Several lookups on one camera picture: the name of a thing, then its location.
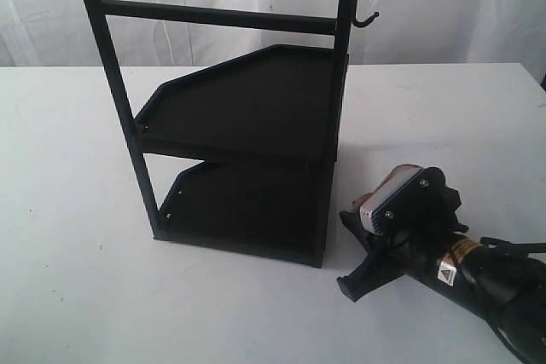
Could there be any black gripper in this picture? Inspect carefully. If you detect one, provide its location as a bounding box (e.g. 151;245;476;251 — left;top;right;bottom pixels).
336;167;464;303

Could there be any terracotta pink mug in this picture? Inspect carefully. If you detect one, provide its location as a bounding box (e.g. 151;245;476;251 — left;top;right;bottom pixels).
351;164;422;212

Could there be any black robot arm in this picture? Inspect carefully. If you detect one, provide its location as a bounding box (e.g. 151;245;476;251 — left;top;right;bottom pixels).
337;164;545;363

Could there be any black two-tier metal rack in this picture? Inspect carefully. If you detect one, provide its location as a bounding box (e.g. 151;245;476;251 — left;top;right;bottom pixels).
83;0;366;268

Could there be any white backdrop curtain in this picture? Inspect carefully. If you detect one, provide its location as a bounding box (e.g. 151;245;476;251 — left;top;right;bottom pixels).
1;0;545;78

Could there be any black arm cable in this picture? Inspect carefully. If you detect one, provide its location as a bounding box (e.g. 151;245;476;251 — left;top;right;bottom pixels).
479;235;546;254

